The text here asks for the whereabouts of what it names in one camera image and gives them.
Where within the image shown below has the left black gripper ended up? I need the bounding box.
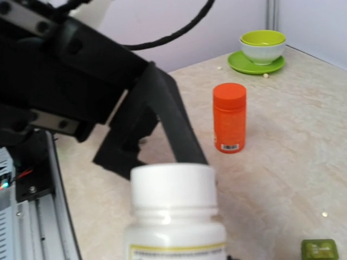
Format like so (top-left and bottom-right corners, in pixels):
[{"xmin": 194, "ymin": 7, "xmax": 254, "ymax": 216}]
[{"xmin": 1, "ymin": 1, "xmax": 148, "ymax": 144}]

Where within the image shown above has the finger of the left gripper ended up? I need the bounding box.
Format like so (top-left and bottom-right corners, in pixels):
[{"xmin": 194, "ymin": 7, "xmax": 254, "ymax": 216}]
[{"xmin": 93, "ymin": 64, "xmax": 208, "ymax": 180}]

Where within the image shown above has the orange pill bottle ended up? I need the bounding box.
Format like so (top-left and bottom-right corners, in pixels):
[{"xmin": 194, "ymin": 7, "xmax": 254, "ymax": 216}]
[{"xmin": 213, "ymin": 83, "xmax": 247, "ymax": 154}]

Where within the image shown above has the small white bottle cap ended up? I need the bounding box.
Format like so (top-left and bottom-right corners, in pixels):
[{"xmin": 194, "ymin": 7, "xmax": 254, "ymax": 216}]
[{"xmin": 131, "ymin": 163, "xmax": 217, "ymax": 210}]

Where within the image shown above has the small white pill bottle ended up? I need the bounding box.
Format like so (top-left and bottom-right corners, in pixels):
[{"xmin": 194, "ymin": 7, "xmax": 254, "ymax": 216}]
[{"xmin": 123, "ymin": 163, "xmax": 228, "ymax": 260}]

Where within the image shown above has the green weekly pill organizer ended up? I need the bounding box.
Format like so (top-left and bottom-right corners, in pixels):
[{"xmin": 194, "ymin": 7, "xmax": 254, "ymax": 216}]
[{"xmin": 301, "ymin": 239, "xmax": 339, "ymax": 260}]

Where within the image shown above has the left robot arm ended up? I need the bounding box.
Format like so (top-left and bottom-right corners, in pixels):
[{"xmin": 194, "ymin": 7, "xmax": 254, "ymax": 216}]
[{"xmin": 1, "ymin": 1, "xmax": 207, "ymax": 179}]

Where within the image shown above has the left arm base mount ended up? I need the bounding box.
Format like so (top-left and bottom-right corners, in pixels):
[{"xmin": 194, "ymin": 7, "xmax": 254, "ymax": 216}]
[{"xmin": 10, "ymin": 130, "xmax": 55, "ymax": 202}]

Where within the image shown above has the left aluminium frame post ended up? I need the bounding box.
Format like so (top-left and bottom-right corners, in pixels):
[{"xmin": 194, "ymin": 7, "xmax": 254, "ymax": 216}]
[{"xmin": 266, "ymin": 0, "xmax": 280, "ymax": 31}]

